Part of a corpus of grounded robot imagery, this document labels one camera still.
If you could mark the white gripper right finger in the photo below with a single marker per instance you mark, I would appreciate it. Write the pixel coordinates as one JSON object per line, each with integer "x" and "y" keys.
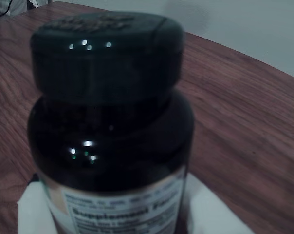
{"x": 205, "y": 214}

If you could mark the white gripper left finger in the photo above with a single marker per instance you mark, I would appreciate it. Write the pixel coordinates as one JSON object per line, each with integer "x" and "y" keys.
{"x": 33, "y": 214}

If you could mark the dark green pill bottle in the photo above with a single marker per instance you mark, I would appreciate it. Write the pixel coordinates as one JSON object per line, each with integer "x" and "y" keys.
{"x": 108, "y": 122}

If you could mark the white plug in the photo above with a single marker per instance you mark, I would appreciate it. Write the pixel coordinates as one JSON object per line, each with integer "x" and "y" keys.
{"x": 33, "y": 2}

